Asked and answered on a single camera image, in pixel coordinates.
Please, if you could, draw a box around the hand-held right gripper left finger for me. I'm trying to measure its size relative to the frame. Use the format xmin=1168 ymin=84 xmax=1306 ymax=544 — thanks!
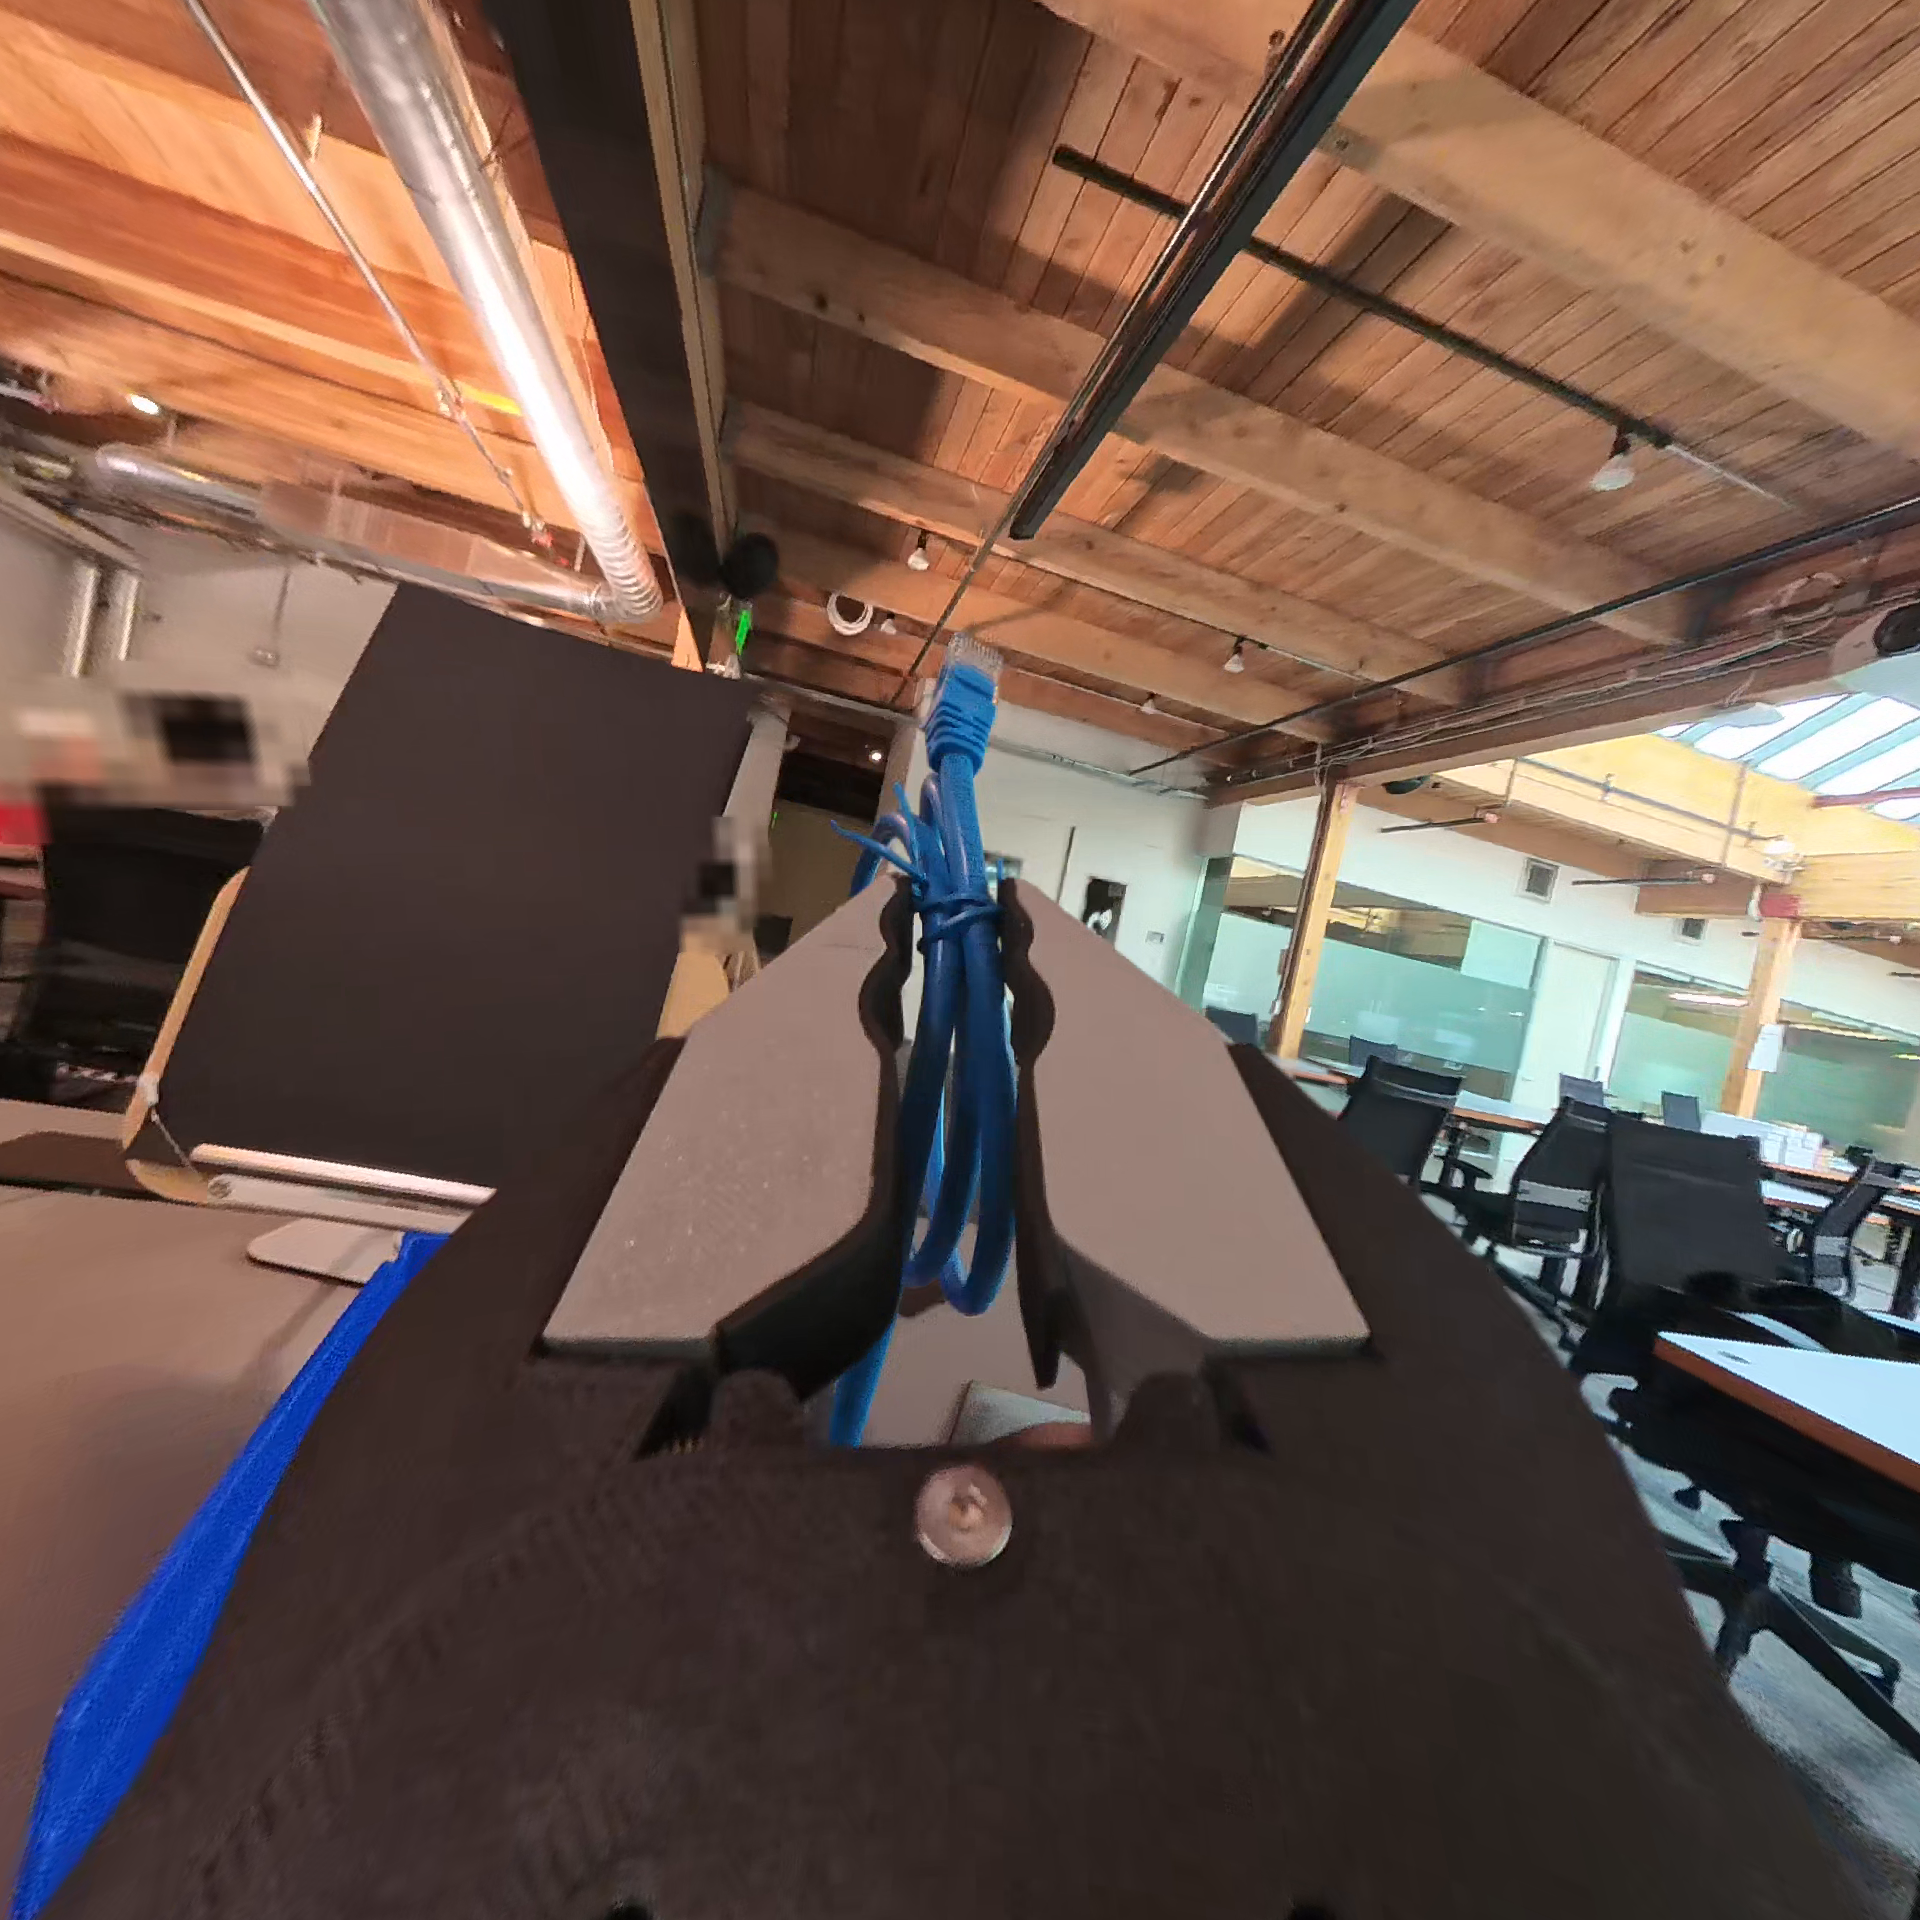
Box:
xmin=539 ymin=878 xmax=918 ymax=1366

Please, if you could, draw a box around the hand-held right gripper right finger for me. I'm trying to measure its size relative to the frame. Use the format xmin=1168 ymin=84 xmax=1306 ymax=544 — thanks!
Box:
xmin=998 ymin=878 xmax=1369 ymax=1392

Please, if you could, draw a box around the blue ethernet cable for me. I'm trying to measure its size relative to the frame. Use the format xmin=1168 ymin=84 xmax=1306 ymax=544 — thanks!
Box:
xmin=831 ymin=632 xmax=1023 ymax=1448

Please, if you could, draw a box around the blue plastic bin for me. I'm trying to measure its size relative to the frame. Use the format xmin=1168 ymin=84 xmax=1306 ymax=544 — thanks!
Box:
xmin=16 ymin=1229 xmax=452 ymax=1920

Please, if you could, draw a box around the black office chair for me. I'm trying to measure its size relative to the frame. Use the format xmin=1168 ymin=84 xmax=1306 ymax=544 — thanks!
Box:
xmin=1500 ymin=1100 xmax=1614 ymax=1307
xmin=1575 ymin=1117 xmax=1920 ymax=1757
xmin=1336 ymin=1056 xmax=1466 ymax=1185

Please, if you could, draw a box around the black board on stand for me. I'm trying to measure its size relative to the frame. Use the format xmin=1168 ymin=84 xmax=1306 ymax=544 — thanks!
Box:
xmin=123 ymin=584 xmax=760 ymax=1285

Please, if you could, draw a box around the white desk with orange edge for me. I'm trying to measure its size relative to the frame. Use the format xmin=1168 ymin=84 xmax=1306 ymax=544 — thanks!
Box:
xmin=1651 ymin=1328 xmax=1920 ymax=1494

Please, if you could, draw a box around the silver ceiling duct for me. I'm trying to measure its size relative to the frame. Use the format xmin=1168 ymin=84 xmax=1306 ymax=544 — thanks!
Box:
xmin=307 ymin=0 xmax=666 ymax=624

